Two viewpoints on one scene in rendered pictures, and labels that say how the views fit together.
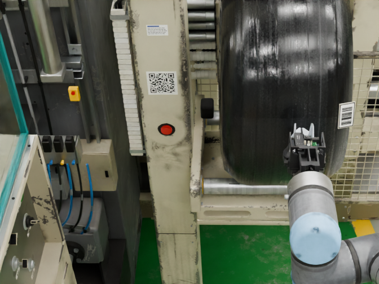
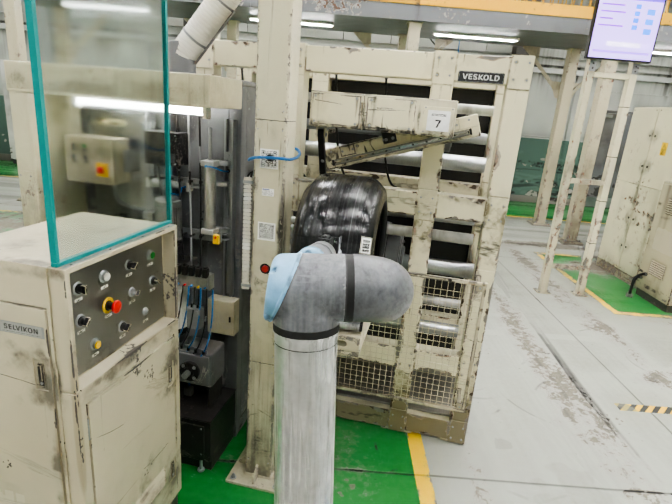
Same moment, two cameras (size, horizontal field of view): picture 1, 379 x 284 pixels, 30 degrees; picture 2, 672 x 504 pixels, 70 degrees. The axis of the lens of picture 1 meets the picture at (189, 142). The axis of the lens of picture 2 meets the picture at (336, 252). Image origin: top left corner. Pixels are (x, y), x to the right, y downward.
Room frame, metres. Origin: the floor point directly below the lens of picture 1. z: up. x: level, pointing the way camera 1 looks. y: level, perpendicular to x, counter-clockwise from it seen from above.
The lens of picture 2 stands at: (-0.45, -0.42, 1.72)
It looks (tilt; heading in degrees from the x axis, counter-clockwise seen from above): 17 degrees down; 6
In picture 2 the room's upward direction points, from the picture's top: 5 degrees clockwise
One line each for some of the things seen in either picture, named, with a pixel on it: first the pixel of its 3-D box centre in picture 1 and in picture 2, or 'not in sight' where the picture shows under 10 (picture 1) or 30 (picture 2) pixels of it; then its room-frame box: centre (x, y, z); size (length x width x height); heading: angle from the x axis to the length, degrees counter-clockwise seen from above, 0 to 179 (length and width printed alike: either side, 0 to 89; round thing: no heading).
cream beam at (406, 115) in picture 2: not in sight; (384, 114); (1.73, -0.36, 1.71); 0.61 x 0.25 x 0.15; 85
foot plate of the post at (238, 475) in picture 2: not in sight; (262, 465); (1.45, 0.05, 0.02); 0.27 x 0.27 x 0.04; 85
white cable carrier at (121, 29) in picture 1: (131, 83); (249, 233); (1.42, 0.14, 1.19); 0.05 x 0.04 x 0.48; 175
